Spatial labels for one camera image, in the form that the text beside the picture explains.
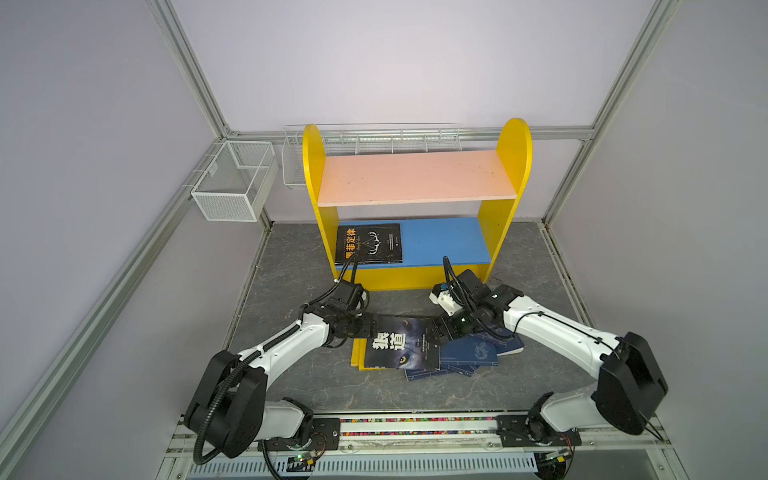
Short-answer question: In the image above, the yellow cartoon book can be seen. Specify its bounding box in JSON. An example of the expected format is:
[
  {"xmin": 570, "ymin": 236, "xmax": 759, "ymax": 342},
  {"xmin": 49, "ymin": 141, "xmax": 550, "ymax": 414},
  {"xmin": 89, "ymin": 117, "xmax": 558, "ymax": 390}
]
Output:
[{"xmin": 350, "ymin": 339, "xmax": 367, "ymax": 371}]

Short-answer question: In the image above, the dark wolf cover book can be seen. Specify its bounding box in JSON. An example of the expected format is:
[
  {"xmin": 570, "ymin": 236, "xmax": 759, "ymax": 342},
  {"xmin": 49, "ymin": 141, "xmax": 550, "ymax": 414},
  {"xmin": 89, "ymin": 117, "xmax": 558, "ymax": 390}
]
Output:
[{"xmin": 362, "ymin": 315, "xmax": 440, "ymax": 370}]

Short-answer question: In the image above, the black book gold title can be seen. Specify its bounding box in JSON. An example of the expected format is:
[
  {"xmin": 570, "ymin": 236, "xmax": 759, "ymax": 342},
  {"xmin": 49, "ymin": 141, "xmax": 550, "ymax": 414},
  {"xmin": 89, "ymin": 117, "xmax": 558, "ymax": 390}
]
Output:
[{"xmin": 335, "ymin": 223, "xmax": 404, "ymax": 266}]

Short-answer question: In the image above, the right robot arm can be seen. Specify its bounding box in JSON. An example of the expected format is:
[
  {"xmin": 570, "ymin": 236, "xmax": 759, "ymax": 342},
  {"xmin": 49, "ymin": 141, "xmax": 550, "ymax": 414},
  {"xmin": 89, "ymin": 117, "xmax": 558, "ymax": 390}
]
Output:
[{"xmin": 428, "ymin": 259, "xmax": 669, "ymax": 445}]

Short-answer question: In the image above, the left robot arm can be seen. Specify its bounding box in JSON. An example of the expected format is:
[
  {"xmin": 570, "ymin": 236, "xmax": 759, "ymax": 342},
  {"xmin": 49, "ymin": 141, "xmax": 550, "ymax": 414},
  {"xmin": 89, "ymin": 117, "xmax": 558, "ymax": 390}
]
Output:
[{"xmin": 183, "ymin": 254, "xmax": 372, "ymax": 465}]

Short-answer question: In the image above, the navy book middle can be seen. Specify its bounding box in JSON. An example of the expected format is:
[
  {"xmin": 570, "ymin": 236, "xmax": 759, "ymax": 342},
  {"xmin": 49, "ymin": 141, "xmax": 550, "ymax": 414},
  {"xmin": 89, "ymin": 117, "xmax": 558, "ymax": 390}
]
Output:
[{"xmin": 440, "ymin": 336, "xmax": 499, "ymax": 367}]

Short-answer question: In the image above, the navy book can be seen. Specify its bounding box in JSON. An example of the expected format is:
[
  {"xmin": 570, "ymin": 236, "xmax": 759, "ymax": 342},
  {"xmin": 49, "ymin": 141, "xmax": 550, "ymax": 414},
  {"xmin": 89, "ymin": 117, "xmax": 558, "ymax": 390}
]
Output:
[
  {"xmin": 405, "ymin": 365, "xmax": 479, "ymax": 381},
  {"xmin": 440, "ymin": 336, "xmax": 499, "ymax": 367},
  {"xmin": 473, "ymin": 332, "xmax": 525, "ymax": 357}
]

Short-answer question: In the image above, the navy book top right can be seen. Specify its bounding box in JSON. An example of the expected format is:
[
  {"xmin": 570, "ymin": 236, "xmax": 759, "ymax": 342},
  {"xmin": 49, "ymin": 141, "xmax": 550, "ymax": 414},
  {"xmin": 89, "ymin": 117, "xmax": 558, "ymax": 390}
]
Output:
[{"xmin": 473, "ymin": 332, "xmax": 525, "ymax": 357}]

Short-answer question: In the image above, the navy book bottom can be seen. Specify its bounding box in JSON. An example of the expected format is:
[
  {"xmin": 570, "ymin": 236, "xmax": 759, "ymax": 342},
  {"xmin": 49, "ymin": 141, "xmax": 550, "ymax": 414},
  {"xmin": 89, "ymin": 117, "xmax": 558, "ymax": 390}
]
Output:
[{"xmin": 405, "ymin": 365, "xmax": 479, "ymax": 381}]

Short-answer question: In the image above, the yellow wooden bookshelf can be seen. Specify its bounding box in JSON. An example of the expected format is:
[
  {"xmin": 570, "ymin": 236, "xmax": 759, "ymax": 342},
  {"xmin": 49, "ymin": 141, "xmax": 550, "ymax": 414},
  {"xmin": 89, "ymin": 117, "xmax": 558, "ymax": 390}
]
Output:
[{"xmin": 302, "ymin": 119, "xmax": 533, "ymax": 291}]

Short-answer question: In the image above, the white mesh basket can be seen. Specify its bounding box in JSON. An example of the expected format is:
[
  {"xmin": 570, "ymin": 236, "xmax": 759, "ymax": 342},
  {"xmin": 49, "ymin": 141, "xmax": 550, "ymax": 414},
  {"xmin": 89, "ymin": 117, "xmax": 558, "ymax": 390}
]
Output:
[{"xmin": 192, "ymin": 140, "xmax": 278, "ymax": 223}]

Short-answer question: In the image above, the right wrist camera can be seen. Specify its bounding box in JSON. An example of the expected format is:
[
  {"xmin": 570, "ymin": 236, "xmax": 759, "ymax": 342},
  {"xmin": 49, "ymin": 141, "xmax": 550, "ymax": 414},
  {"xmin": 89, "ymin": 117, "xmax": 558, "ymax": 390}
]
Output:
[{"xmin": 429, "ymin": 283, "xmax": 463, "ymax": 316}]

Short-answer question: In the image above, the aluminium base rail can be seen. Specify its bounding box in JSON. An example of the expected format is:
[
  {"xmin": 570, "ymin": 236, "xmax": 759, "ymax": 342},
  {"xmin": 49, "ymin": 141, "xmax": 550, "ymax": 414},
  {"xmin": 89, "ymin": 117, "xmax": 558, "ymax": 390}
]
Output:
[{"xmin": 157, "ymin": 410, "xmax": 689, "ymax": 479}]

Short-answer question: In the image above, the white wire rack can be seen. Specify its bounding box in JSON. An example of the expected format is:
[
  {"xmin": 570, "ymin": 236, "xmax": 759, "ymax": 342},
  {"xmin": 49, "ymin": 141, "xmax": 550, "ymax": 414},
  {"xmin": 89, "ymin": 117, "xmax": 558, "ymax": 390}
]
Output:
[{"xmin": 281, "ymin": 123, "xmax": 462, "ymax": 188}]

